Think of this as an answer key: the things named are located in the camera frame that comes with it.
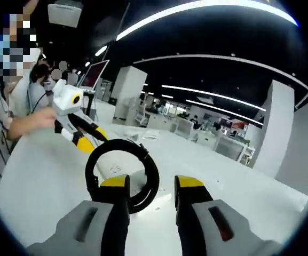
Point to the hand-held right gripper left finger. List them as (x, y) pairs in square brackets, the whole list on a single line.
[(89, 221)]

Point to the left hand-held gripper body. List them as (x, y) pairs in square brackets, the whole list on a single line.
[(65, 101)]

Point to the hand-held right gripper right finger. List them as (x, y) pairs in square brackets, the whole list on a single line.
[(196, 213)]

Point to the white desk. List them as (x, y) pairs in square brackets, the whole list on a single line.
[(49, 186)]

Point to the white framed desk partition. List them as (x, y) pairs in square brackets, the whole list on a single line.
[(229, 148)]

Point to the long ceiling light strip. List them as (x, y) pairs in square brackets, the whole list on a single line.
[(196, 13)]

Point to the person's left hand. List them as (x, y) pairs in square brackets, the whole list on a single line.
[(45, 118)]

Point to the black laptop stand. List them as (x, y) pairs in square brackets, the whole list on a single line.
[(89, 106)]

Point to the red wall banner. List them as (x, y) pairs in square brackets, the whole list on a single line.
[(233, 124)]

